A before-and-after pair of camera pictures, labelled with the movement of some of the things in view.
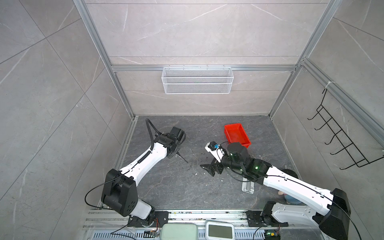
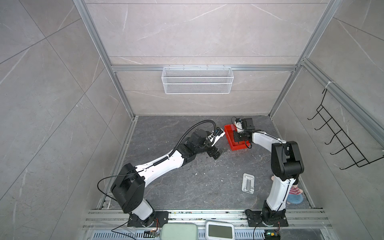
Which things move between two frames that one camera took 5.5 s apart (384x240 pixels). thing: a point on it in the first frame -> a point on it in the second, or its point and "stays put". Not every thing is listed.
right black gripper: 210,168 -> 236,137
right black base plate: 255,219 stays put
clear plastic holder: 248,187 stays put
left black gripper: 179,144 -> 213,152
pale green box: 178,231 stays put
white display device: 218,230 stays put
